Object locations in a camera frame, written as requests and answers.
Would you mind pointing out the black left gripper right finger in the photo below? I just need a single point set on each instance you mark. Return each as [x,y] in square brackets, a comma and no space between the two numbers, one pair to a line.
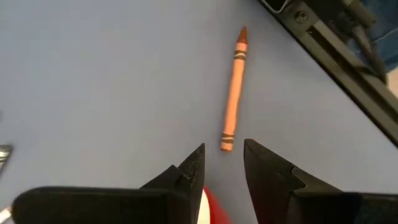
[295,202]

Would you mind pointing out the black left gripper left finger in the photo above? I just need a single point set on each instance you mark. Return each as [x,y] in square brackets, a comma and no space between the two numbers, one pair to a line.
[109,205]

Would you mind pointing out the red desk lamp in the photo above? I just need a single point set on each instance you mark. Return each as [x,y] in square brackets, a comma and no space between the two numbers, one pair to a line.
[217,211]

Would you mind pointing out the white crayon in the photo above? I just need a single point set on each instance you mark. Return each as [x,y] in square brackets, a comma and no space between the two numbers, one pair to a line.
[4,155]

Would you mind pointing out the brown crayon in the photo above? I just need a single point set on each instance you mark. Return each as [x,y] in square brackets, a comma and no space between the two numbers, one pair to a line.
[234,93]

